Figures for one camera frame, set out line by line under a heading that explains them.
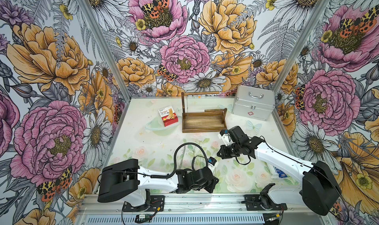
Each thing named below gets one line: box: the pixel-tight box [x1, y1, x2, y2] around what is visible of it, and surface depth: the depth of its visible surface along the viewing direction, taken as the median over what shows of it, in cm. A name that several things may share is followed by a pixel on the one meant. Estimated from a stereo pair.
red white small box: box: [157, 105, 179, 128], surface depth 107 cm
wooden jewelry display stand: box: [181, 91, 228, 134], surface depth 108 cm
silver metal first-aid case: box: [231, 84, 276, 121], surface depth 104 cm
